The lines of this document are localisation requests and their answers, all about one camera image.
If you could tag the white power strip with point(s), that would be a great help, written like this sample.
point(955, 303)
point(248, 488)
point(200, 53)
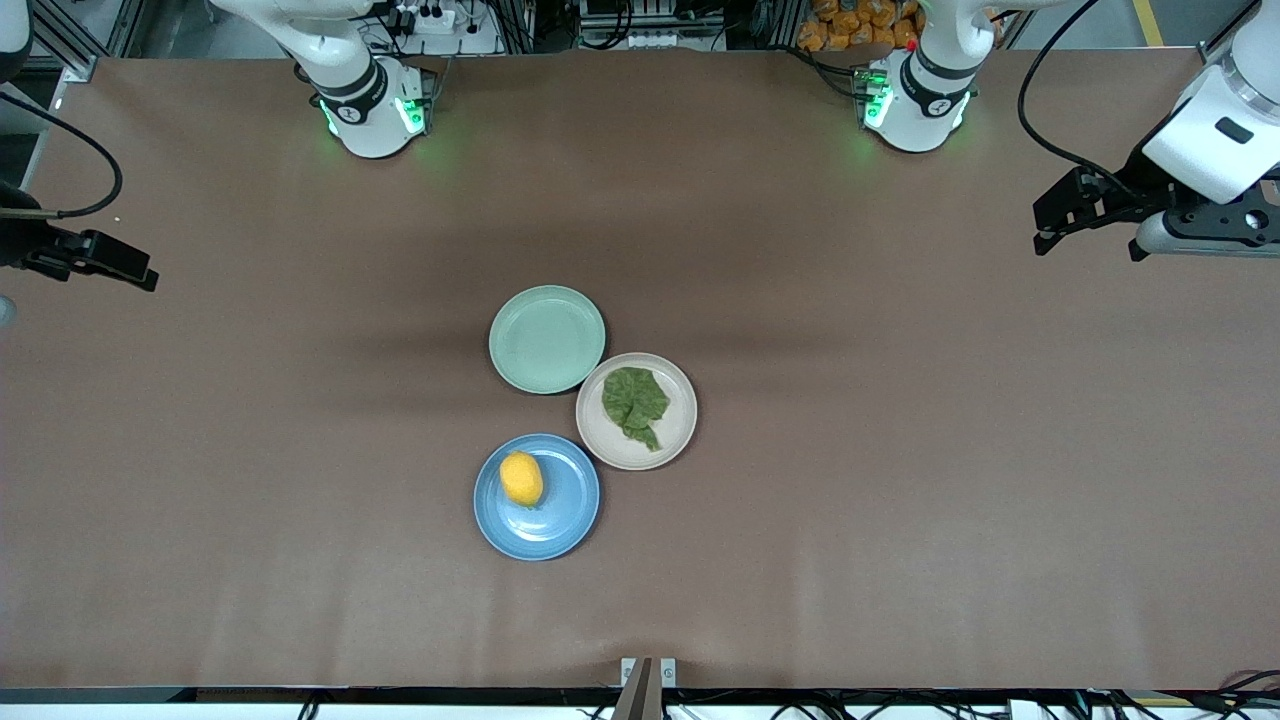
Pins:
point(432, 15)

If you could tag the yellow lemon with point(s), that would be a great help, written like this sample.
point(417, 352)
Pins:
point(521, 479)

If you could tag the mint green plate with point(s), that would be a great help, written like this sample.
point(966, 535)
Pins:
point(547, 340)

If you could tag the metal table edge bracket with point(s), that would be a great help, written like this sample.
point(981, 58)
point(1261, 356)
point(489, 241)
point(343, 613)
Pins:
point(648, 685)

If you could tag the bag of orange fruits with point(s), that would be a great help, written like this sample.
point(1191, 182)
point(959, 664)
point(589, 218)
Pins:
point(850, 25)

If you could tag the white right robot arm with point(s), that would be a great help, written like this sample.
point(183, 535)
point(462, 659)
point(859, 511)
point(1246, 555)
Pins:
point(350, 90)

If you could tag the green lettuce leaf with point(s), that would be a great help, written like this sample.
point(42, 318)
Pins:
point(636, 405)

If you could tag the aluminium frame rail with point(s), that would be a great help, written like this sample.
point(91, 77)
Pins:
point(1225, 40)
point(70, 45)

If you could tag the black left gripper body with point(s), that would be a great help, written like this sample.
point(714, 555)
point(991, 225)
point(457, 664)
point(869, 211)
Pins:
point(1133, 192)

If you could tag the blue plate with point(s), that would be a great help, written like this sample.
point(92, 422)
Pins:
point(565, 510)

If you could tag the beige pink plate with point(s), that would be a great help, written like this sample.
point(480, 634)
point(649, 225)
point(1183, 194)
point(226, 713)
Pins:
point(683, 420)

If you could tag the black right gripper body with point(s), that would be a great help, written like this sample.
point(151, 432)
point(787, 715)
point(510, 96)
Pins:
point(22, 240)

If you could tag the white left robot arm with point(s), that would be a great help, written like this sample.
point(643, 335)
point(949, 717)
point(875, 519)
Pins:
point(925, 100)

